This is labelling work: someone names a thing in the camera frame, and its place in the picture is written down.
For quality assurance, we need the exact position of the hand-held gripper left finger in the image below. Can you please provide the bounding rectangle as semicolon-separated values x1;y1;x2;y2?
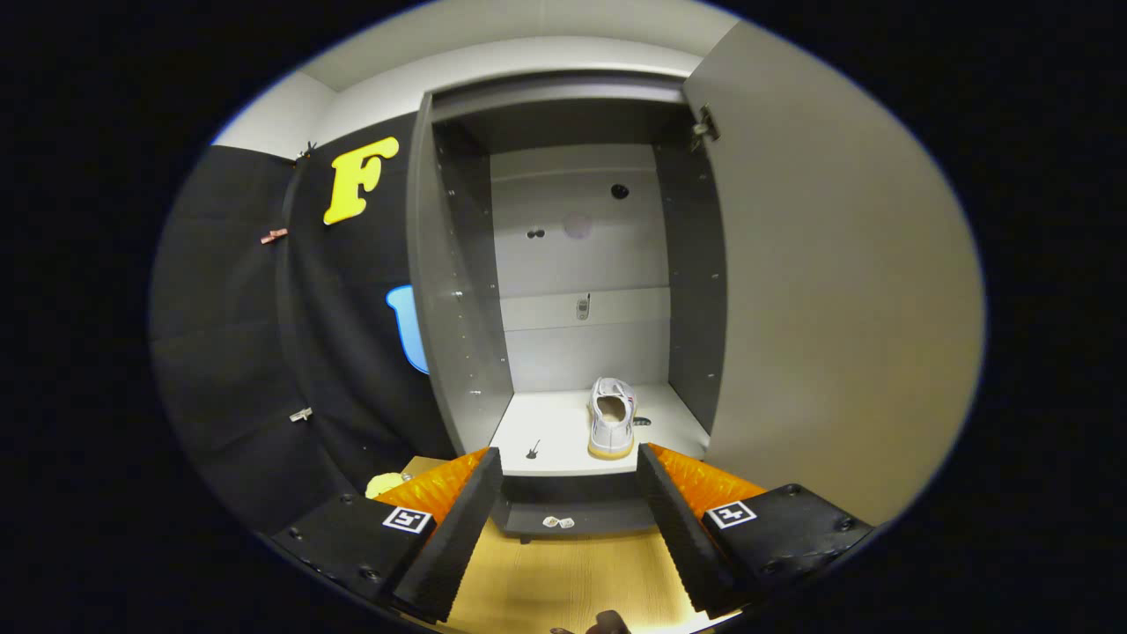
269;446;505;624

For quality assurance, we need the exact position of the beige shoe cabinet door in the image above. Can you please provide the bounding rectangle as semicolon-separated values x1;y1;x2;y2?
682;19;987;527

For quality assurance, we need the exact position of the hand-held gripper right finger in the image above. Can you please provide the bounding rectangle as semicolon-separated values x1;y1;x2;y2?
637;443;877;617

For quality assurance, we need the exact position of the metal door hinge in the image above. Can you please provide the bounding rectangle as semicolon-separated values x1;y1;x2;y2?
691;104;721;152

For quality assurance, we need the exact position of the white shoe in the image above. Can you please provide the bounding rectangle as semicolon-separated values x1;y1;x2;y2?
587;377;637;461

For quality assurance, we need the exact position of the grey shoe cabinet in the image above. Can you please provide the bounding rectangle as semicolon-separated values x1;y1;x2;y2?
405;70;732;542

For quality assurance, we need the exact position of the black backdrop cloth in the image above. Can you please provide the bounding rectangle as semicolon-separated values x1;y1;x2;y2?
150;113;459;534

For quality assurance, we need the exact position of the white cabinet shelf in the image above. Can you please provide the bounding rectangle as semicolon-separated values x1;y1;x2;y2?
489;382;711;477

